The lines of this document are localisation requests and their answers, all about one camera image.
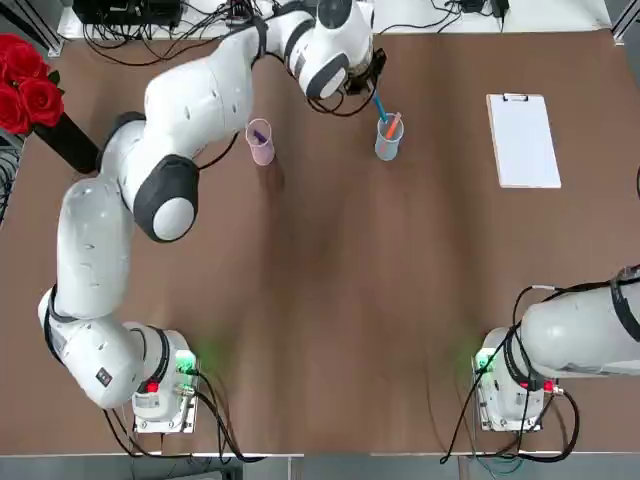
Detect white clipboard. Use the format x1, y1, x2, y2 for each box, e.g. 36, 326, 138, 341
485, 92, 563, 190

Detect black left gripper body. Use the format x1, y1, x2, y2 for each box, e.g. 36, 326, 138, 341
344, 47, 388, 98

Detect black flat device box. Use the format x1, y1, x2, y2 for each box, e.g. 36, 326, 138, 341
73, 0, 182, 26

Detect red rose bouquet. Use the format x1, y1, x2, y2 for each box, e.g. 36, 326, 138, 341
0, 33, 65, 135

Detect translucent blue cup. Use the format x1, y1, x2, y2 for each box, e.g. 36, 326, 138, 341
374, 113, 405, 162

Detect black arm base cable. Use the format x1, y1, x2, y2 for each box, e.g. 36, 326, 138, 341
97, 369, 264, 464
439, 387, 582, 464

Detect translucent pink cup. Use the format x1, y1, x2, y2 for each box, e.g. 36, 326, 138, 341
244, 118, 275, 166

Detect aluminium profile rail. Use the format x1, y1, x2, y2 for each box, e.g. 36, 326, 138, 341
14, 14, 65, 57
610, 0, 640, 47

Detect white desk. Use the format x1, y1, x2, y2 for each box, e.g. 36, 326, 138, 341
57, 0, 615, 36

